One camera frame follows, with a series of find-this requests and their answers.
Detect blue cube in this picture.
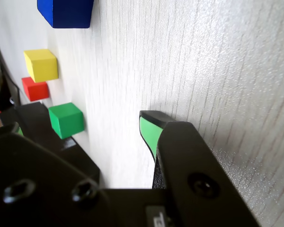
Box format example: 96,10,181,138
37,0,95,29

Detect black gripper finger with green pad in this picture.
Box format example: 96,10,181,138
139,110,261,227

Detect green cube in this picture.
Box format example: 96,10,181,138
48,102,84,140

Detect yellow cube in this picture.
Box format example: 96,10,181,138
23,49,59,83

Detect red cube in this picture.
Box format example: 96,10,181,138
21,77,50,102

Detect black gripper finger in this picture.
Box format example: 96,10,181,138
0,122,124,227

